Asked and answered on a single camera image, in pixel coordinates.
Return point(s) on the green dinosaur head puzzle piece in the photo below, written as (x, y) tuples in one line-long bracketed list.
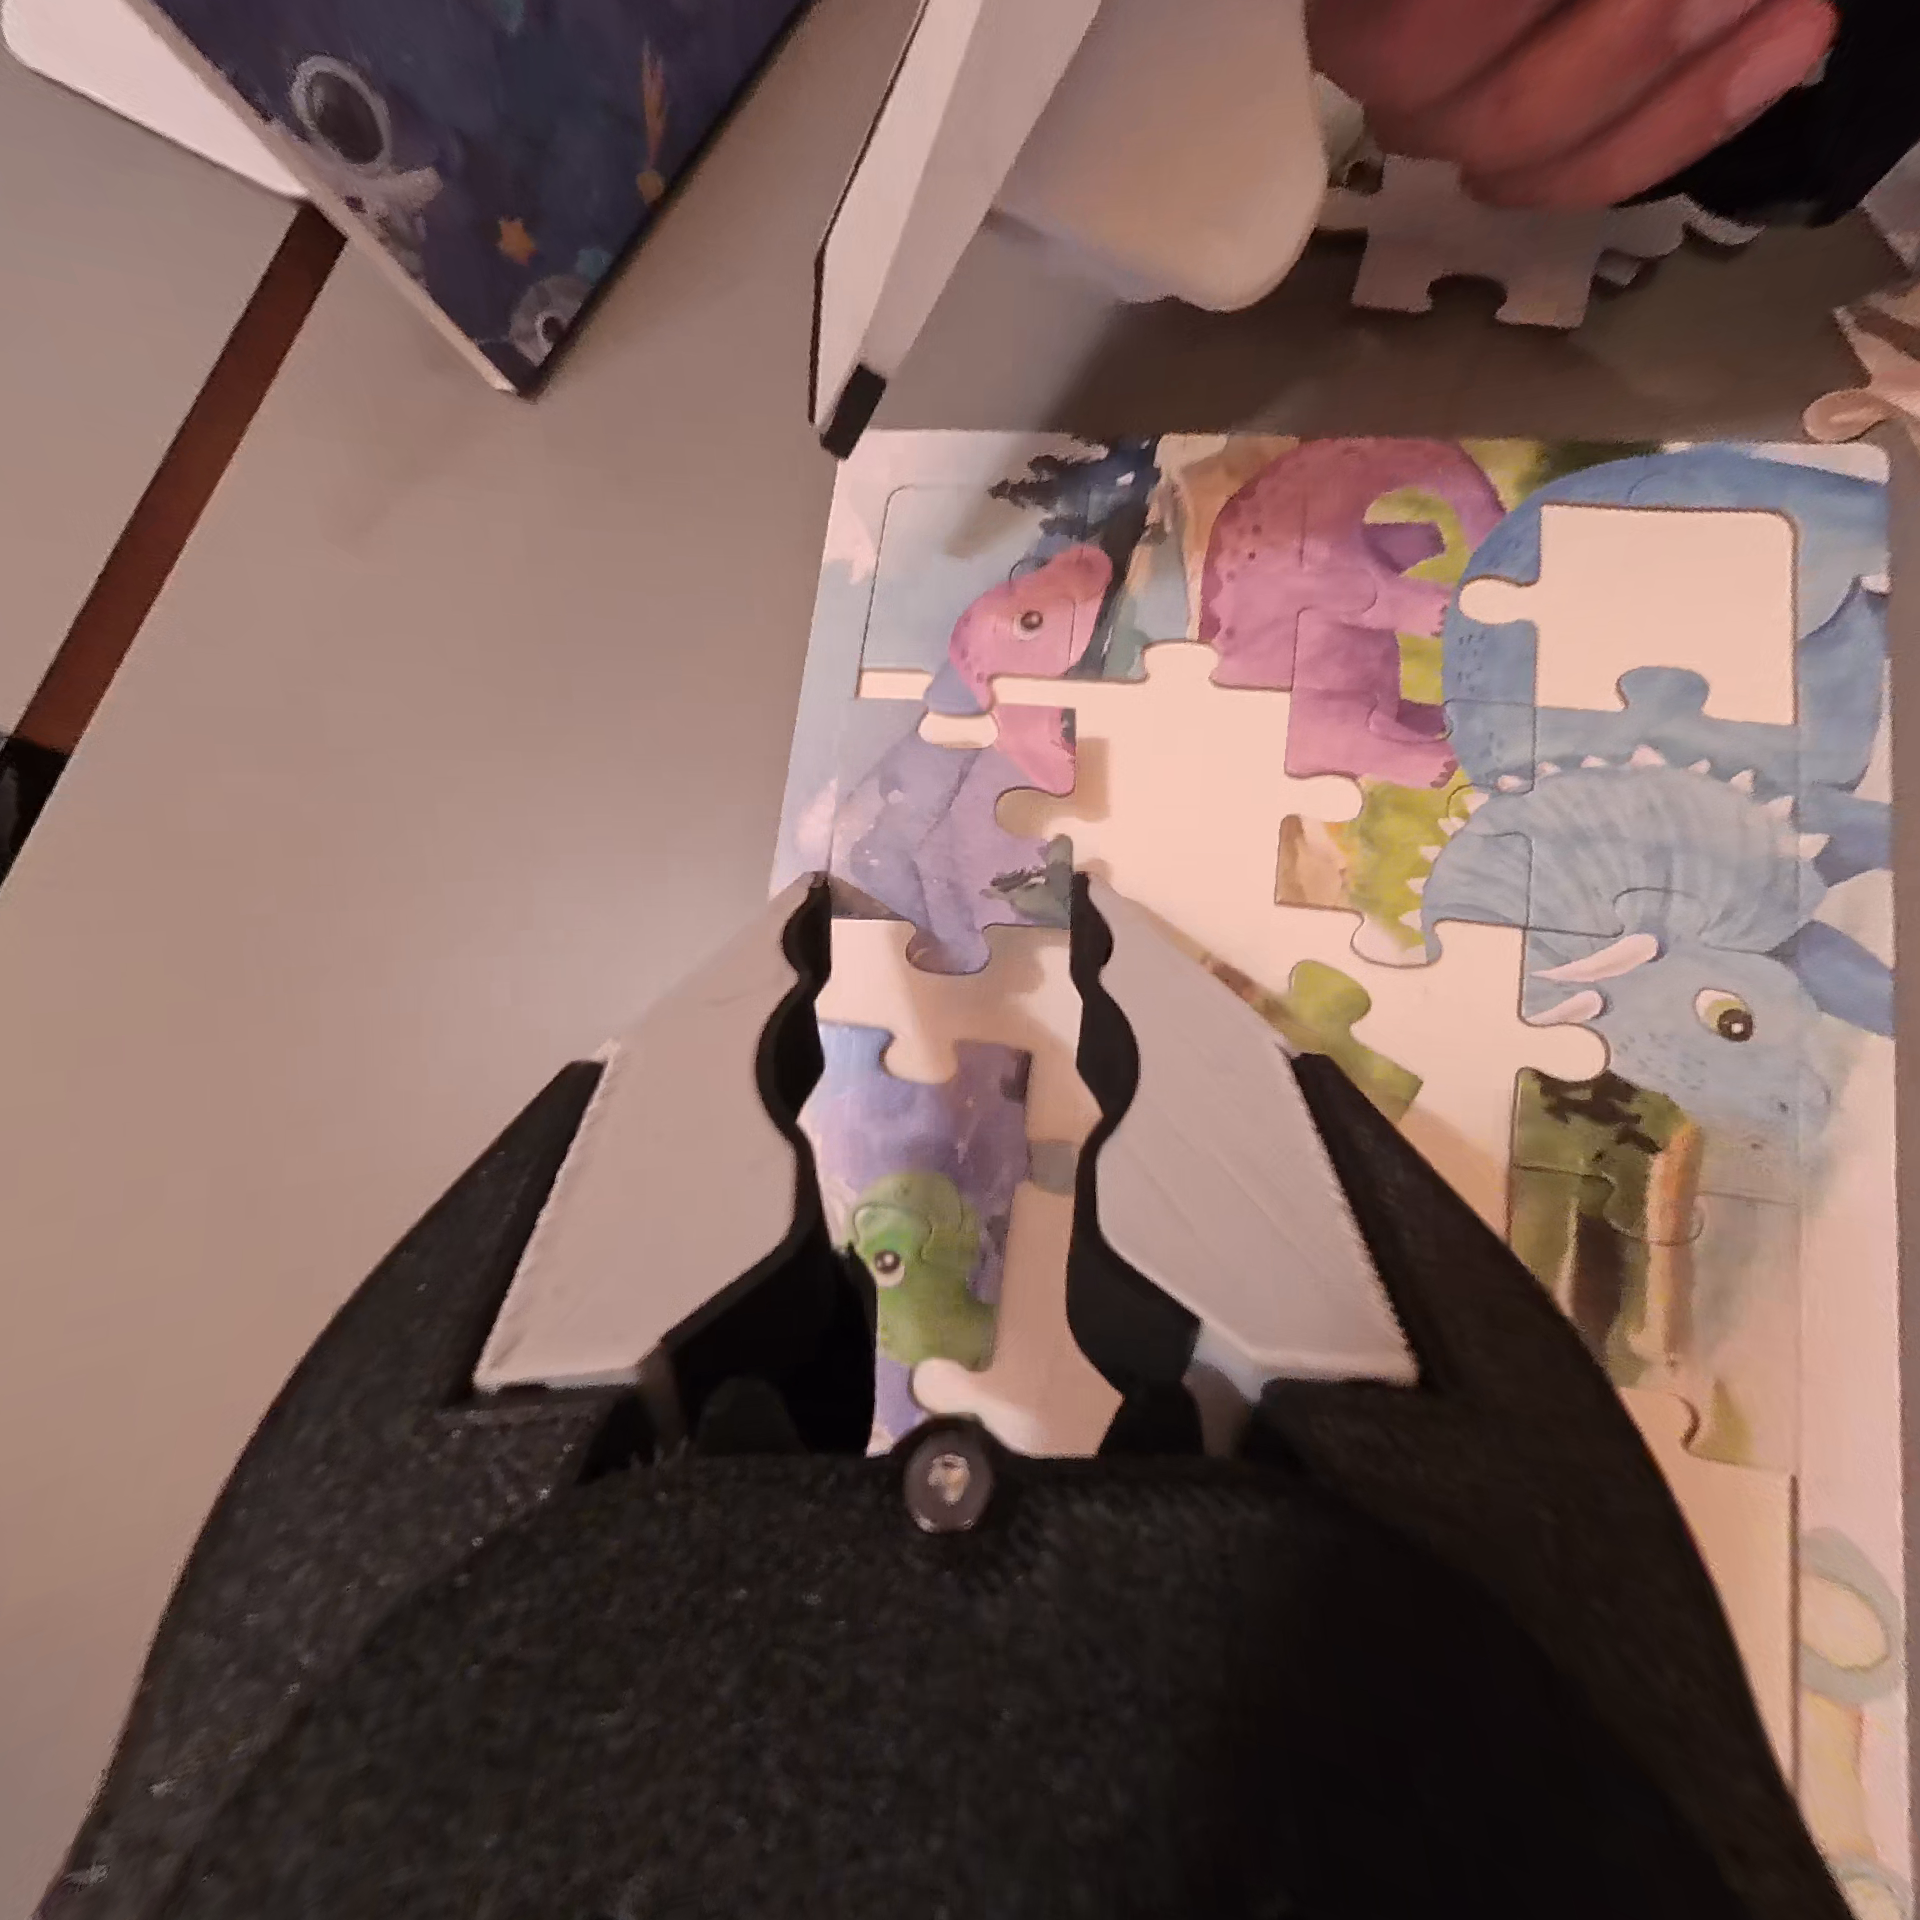
[(916, 1245)]

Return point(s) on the grey desk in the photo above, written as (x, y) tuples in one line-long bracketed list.
[(451, 675)]

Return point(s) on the black flat pad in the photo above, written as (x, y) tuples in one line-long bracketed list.
[(28, 810)]

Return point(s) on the blue purple puzzle piece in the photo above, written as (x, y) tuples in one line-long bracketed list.
[(916, 840)]

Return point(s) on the pink dinosaur head puzzle piece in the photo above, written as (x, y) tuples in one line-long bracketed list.
[(1035, 607)]

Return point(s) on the pile of puzzle pieces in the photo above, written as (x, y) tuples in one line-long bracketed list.
[(1500, 254)]

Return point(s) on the green grass puzzle piece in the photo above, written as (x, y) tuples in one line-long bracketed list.
[(1344, 1021)]

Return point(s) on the dinosaur puzzle tray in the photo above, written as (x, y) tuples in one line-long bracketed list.
[(1171, 750)]

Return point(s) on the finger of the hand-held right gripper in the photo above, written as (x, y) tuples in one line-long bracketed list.
[(929, 195)]

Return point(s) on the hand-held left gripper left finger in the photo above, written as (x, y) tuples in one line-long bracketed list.
[(661, 1215)]

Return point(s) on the group of assembled puzzle pieces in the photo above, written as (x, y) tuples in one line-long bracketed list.
[(1649, 840)]

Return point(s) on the colourful puzzle box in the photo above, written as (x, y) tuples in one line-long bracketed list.
[(496, 150)]

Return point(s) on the person's right hand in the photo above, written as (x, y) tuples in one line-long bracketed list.
[(1577, 90)]

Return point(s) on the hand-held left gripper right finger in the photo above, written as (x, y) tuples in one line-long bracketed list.
[(1247, 1215)]

